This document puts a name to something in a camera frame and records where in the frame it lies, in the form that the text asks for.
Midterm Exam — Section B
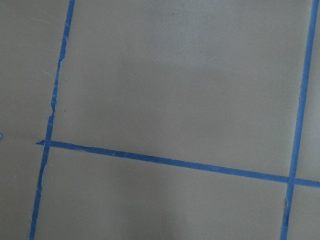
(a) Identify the blue tape strip crosswise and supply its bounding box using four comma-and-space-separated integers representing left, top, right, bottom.
36, 139, 320, 189

